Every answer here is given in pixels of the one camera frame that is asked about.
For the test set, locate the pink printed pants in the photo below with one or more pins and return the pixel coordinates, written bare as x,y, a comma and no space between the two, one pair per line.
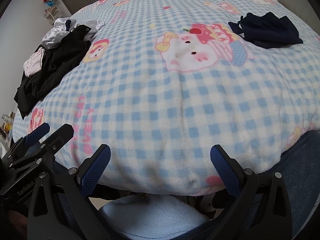
33,62

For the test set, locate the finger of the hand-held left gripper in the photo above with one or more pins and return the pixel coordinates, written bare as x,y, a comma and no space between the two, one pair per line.
58,135
40,130

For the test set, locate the navy blue garment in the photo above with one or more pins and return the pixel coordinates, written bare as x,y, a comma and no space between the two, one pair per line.
270,32

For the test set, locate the shelf with toys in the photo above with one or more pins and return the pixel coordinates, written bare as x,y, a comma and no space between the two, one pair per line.
51,11

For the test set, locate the black garment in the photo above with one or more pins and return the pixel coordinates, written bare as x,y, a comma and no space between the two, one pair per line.
57,60

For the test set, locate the light blue fluffy towel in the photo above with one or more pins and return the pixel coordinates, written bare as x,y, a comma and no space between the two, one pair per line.
150,215

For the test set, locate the white satin garment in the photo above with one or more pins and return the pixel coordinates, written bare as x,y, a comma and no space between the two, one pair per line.
55,36

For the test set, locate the blue checkered printed blanket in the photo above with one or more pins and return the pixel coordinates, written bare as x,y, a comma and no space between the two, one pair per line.
175,105

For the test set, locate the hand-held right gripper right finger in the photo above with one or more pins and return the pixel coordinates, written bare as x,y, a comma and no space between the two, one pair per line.
225,170

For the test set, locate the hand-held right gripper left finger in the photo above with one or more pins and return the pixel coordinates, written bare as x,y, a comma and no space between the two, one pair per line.
97,165

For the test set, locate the person's right leg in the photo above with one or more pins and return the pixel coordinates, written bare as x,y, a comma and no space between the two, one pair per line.
302,170

